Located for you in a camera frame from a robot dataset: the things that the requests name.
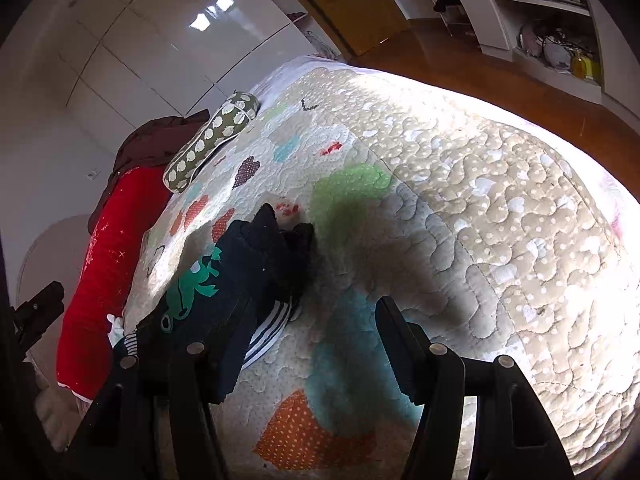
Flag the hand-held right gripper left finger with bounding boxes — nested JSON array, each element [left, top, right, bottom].
[[62, 297, 261, 480]]

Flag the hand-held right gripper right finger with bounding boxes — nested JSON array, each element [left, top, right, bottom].
[[375, 296, 576, 480]]

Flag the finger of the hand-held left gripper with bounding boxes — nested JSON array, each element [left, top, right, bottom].
[[12, 281, 66, 356]]

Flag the navy pants with striped trim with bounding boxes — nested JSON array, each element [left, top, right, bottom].
[[111, 203, 317, 391]]

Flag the beige round headboard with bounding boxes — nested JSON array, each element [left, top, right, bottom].
[[15, 215, 93, 321]]

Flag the white and mint cloth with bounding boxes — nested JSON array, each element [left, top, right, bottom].
[[106, 312, 126, 348]]

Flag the long red bolster pillow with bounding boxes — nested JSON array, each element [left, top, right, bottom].
[[55, 167, 173, 401]]

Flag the heart patchwork quilt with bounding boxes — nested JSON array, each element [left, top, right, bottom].
[[120, 60, 640, 476]]

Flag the dark brown blanket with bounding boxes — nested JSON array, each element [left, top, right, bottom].
[[87, 109, 211, 236]]

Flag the olive patterned bolster pillow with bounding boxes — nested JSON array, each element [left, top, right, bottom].
[[162, 91, 261, 195]]

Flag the white bed sheet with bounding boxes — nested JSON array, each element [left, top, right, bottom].
[[250, 55, 346, 111]]

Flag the glossy white wardrobe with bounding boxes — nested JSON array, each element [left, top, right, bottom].
[[60, 0, 326, 133]]

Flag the yellow bottle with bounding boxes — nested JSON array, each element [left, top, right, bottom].
[[570, 50, 601, 81]]

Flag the wooden door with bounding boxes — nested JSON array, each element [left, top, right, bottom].
[[270, 0, 413, 58]]

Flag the white shelf unit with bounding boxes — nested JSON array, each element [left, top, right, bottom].
[[442, 0, 640, 116]]

